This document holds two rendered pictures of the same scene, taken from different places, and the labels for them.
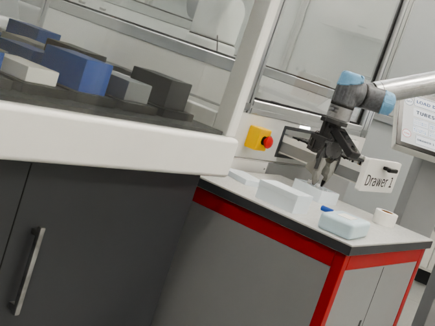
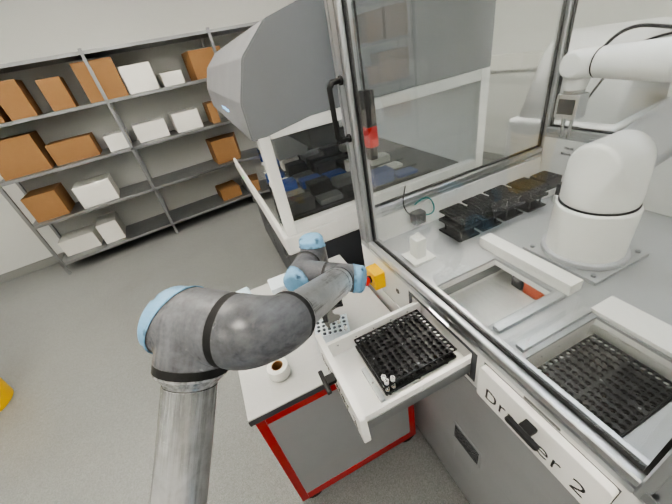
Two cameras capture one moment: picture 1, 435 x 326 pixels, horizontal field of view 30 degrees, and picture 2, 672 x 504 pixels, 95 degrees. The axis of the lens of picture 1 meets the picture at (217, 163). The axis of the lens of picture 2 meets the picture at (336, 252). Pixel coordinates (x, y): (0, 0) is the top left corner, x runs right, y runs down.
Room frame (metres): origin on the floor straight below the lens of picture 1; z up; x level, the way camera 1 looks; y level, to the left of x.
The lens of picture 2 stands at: (3.10, -0.87, 1.62)
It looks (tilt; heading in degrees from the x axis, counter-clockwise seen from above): 33 degrees down; 131
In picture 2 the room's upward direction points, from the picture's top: 12 degrees counter-clockwise
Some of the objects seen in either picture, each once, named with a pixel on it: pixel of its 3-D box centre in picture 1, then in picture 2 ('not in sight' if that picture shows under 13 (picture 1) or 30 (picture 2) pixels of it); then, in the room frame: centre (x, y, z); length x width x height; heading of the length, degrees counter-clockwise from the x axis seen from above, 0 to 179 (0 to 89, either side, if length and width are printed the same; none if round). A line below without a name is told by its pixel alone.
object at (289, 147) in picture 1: (325, 157); (406, 350); (2.83, -0.35, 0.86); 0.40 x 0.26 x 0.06; 58
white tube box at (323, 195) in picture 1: (314, 191); (332, 329); (2.53, -0.32, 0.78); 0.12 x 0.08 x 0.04; 42
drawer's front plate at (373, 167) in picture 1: (379, 176); (340, 382); (2.72, -0.53, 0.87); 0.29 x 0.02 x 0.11; 148
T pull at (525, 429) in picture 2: not in sight; (525, 429); (3.14, -0.45, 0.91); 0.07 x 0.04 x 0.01; 148
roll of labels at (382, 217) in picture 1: (384, 218); (278, 369); (2.46, -0.54, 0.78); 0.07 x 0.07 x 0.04
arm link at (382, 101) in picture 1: (373, 99); (307, 273); (2.57, -0.40, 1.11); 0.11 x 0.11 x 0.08; 16
